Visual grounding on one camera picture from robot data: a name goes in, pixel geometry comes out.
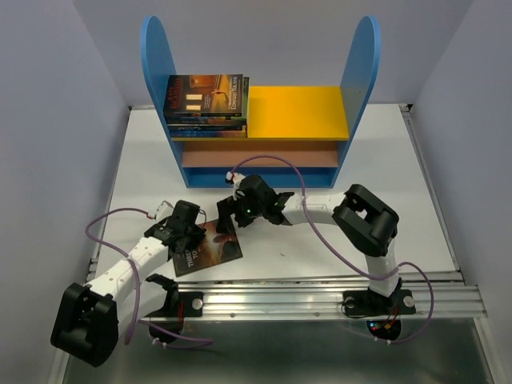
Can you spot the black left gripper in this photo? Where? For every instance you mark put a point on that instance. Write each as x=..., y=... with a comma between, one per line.
x=198, y=238

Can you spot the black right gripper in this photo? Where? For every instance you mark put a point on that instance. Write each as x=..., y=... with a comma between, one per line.
x=226, y=209

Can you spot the Three Days to See book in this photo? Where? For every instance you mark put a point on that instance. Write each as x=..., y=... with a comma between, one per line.
x=215, y=249

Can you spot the Tale of Two Cities book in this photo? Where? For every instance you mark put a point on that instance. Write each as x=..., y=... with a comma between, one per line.
x=214, y=125

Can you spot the Jane Eyre book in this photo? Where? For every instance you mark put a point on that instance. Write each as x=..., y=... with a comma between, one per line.
x=208, y=133

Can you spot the Edward Tulane orange book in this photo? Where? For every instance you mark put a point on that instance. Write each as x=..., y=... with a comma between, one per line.
x=206, y=95

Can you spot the Animal Farm book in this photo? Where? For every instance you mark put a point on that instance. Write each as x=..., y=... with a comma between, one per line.
x=224, y=118

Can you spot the Little Women floral book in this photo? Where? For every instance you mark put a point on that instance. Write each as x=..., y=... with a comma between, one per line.
x=205, y=130

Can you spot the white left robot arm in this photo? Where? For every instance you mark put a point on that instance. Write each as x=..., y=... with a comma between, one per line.
x=92, y=317

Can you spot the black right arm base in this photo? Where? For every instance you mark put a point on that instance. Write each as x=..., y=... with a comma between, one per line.
x=382, y=313

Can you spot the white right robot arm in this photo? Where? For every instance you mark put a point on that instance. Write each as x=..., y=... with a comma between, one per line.
x=369, y=224

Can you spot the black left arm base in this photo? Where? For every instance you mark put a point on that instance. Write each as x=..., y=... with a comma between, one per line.
x=164, y=308

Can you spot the blue yellow wooden bookshelf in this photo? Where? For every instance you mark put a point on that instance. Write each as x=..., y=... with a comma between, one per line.
x=312, y=126

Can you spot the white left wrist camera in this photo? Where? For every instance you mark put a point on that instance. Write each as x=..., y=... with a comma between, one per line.
x=164, y=210

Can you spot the aluminium mounting rail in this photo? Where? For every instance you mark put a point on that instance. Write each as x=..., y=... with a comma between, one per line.
x=311, y=300

